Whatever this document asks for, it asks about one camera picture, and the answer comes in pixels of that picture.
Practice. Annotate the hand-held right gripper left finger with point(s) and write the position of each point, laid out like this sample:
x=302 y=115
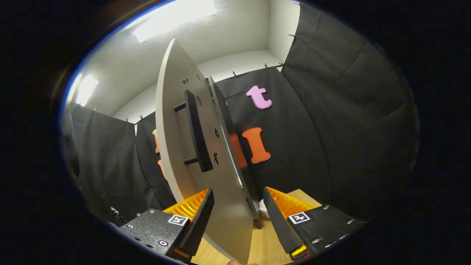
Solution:
x=197 y=228

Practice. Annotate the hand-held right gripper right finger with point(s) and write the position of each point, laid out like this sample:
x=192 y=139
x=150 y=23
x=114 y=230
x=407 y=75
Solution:
x=281 y=228

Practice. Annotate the light grey cabinet door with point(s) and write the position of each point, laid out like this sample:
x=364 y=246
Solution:
x=176 y=140

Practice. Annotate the black backdrop cloth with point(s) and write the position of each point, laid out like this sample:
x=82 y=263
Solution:
x=331 y=129

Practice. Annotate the small ceiling light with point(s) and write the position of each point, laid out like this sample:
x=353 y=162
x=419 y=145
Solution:
x=86 y=90

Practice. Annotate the large ceiling light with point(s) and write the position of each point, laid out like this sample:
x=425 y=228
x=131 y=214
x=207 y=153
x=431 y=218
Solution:
x=173 y=18

